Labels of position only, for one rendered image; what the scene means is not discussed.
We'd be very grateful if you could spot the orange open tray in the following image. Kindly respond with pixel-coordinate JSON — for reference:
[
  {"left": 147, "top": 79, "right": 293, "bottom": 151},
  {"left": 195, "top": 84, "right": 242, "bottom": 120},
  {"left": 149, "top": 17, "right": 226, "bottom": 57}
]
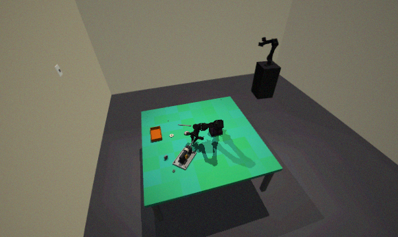
[{"left": 150, "top": 126, "right": 162, "bottom": 142}]

